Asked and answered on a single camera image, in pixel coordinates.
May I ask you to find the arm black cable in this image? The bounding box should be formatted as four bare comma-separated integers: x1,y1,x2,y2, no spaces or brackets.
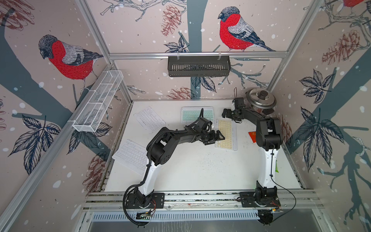
269,147,298,222
122,162,154,227

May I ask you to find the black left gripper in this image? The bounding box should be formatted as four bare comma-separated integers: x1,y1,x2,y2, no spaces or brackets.
200,131,225,146

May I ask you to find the white keyboard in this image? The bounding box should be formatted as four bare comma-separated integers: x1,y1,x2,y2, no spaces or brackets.
112,139,148,175
134,106,166,133

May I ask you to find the white wire mesh basket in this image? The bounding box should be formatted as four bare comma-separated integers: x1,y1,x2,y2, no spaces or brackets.
72,70,123,132

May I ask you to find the black hanging wire basket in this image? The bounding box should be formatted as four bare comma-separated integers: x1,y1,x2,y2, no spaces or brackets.
168,56,231,77

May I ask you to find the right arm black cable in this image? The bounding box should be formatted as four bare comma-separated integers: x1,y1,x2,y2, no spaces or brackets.
269,147,298,222

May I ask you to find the green small packet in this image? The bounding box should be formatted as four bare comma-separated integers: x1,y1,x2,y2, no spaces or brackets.
275,160,279,173

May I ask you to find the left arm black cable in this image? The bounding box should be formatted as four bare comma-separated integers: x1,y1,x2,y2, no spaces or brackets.
122,162,154,227

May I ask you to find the steel rice cooker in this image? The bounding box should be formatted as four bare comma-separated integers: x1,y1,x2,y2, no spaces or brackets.
246,88,277,115

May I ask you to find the red small packet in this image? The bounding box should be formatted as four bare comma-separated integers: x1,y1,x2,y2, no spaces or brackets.
248,131,257,143

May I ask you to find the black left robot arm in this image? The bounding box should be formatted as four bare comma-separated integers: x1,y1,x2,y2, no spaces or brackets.
123,114,226,208

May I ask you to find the aluminium frame rail base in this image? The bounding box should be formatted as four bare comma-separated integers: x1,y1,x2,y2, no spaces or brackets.
81,189,325,212

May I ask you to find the green keyboard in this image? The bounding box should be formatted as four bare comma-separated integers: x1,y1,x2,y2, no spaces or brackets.
181,106,214,125

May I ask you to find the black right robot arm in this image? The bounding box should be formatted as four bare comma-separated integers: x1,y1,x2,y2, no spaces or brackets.
222,98,283,206

